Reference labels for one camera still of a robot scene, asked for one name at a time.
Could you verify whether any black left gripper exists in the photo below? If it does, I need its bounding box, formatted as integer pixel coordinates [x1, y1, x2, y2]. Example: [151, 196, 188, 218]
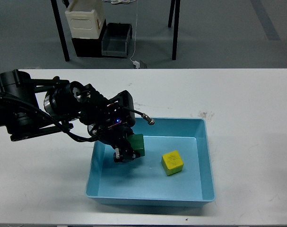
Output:
[96, 125, 141, 163]

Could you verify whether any green cube block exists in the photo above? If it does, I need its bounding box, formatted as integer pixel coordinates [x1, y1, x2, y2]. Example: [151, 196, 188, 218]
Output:
[127, 134, 145, 157]

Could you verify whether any yellow cube block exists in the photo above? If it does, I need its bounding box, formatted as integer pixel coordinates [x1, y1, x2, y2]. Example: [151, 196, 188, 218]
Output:
[161, 150, 184, 176]

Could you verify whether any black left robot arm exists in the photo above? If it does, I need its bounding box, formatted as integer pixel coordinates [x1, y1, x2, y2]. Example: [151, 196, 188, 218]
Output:
[0, 70, 145, 162]

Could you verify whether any black storage box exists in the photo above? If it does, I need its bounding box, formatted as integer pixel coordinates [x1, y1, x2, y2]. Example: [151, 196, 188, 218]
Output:
[71, 21, 107, 58]

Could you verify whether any light blue plastic tray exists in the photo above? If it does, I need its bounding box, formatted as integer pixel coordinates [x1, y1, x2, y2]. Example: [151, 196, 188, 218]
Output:
[86, 118, 216, 207]

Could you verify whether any white power adapter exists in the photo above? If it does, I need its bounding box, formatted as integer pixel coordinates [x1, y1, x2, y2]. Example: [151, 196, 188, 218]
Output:
[133, 61, 140, 69]

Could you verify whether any dark grey open bin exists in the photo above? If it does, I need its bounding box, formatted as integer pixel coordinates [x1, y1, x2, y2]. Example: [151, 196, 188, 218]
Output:
[101, 23, 132, 58]

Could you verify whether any cream plastic crate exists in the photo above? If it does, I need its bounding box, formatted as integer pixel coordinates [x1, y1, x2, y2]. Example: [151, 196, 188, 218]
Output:
[65, 0, 105, 39]

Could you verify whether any black table leg right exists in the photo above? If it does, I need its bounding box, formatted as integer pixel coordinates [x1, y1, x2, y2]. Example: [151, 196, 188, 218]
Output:
[167, 0, 181, 61]

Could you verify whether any black table leg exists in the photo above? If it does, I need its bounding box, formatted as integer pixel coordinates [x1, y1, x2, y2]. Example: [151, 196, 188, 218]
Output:
[51, 0, 70, 62]
[167, 0, 181, 61]

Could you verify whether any black table leg left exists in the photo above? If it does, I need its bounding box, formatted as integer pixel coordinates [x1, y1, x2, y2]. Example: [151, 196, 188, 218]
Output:
[51, 0, 70, 62]

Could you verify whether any white coiled cable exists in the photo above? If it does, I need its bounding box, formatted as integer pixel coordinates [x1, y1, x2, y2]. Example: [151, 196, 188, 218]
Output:
[102, 0, 137, 5]

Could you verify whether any white hanging cable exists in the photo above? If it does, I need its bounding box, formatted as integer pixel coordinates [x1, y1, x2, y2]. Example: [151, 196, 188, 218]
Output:
[130, 0, 139, 63]

